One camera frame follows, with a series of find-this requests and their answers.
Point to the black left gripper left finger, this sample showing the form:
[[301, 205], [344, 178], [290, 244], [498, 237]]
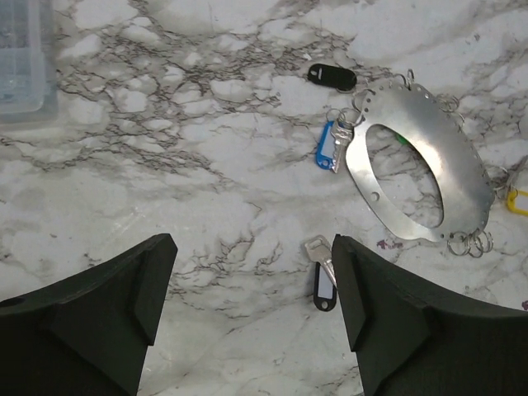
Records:
[[89, 333]]

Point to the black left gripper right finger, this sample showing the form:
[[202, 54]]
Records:
[[413, 337]]

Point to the silver key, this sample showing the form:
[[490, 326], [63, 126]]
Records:
[[343, 132], [319, 250]]

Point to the yellow key tag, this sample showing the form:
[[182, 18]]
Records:
[[517, 202]]

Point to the blue key tag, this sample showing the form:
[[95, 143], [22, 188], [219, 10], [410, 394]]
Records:
[[325, 148]]

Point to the silver key on plate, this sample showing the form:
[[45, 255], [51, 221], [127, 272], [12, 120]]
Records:
[[343, 132]]

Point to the clear plastic organizer box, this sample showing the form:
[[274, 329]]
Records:
[[28, 62]]

